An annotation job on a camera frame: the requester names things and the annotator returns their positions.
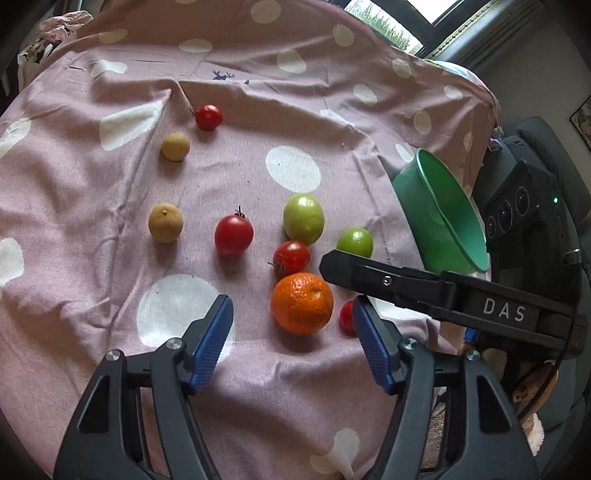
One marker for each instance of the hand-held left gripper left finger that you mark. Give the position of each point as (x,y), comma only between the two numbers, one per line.
(212,339)

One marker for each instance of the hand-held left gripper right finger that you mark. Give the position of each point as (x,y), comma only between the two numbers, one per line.
(369,341)

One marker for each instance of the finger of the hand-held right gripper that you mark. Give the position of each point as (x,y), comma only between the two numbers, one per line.
(383,279)

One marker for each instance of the small green lime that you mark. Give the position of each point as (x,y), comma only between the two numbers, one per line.
(354,242)

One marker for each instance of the orange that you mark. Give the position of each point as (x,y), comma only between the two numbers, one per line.
(302,302)

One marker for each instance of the green plastic bowl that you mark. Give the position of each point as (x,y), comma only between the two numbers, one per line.
(438,217)

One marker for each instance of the red tomato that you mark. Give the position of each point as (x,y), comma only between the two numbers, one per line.
(209,117)
(346,319)
(234,236)
(292,256)

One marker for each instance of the large green tomato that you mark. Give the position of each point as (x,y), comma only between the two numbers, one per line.
(303,218)

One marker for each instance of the tan longan fruit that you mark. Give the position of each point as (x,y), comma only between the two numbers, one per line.
(175,146)
(165,223)

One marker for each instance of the light blue bedding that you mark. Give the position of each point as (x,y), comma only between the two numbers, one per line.
(461,76)

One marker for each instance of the pink polka-dot cloth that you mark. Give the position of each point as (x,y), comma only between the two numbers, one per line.
(258,115)

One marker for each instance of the window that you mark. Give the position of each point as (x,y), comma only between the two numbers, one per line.
(392,21)

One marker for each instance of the pile of clothes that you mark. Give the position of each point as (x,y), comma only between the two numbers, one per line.
(51,34)

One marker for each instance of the framed wall picture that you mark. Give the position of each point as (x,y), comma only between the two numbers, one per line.
(582,122)

